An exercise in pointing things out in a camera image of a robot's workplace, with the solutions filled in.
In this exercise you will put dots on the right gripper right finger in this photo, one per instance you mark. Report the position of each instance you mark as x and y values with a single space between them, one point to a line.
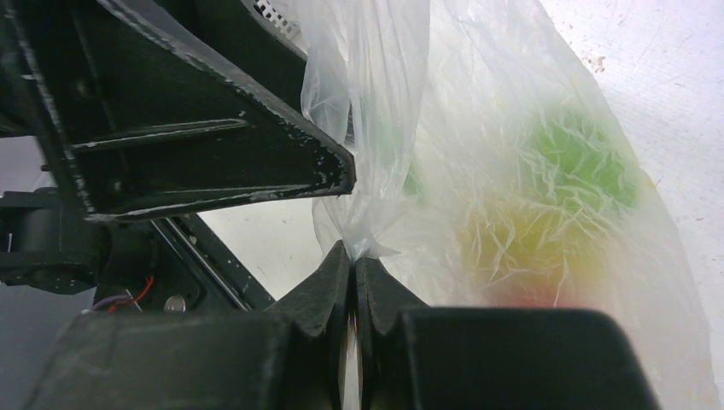
414 356

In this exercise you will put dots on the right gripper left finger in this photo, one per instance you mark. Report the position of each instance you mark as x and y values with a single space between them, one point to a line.
288 356

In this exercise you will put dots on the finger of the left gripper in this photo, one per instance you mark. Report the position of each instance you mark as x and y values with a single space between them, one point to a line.
148 109

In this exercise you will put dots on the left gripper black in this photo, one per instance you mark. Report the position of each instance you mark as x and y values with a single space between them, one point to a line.
53 247

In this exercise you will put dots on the clear plastic bag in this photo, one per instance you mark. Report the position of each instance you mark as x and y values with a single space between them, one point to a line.
436 100

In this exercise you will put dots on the red fake fruit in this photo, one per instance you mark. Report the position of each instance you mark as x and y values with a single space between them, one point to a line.
533 296

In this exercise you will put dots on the yellow fake lemon in bag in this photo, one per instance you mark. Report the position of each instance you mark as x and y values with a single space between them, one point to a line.
507 243

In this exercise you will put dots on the green fake fruit in bag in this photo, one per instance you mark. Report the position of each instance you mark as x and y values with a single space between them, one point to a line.
579 167

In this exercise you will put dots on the white plastic basket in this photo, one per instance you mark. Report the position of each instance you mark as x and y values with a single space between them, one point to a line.
275 25

